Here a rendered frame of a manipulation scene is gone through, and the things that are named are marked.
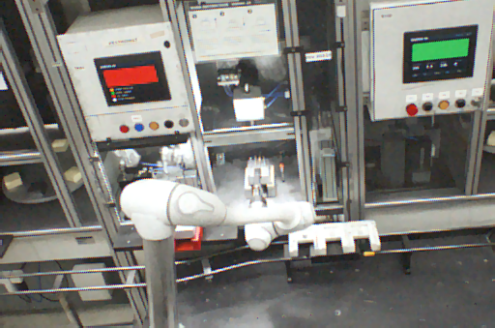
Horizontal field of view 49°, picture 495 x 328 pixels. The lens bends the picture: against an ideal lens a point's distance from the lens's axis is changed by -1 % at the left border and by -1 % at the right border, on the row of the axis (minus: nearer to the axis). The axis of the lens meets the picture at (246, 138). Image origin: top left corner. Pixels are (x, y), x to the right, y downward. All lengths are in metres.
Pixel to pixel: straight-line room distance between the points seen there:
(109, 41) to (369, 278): 1.43
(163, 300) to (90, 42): 0.94
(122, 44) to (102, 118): 0.34
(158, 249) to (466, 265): 1.34
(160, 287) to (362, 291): 0.91
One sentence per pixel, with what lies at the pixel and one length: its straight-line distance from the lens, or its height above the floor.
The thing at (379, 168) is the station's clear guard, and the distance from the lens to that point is 2.32.
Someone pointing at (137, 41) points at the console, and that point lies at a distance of 1.99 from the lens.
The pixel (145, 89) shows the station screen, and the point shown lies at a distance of 2.05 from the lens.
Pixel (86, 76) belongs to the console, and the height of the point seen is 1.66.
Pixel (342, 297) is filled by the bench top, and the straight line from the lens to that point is 2.35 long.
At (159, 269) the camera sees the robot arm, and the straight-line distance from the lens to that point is 1.81.
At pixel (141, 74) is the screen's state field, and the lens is 2.02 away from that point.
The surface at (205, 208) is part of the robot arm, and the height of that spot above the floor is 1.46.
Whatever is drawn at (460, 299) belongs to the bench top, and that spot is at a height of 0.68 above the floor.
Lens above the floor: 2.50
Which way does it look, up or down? 33 degrees down
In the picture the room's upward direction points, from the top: 9 degrees counter-clockwise
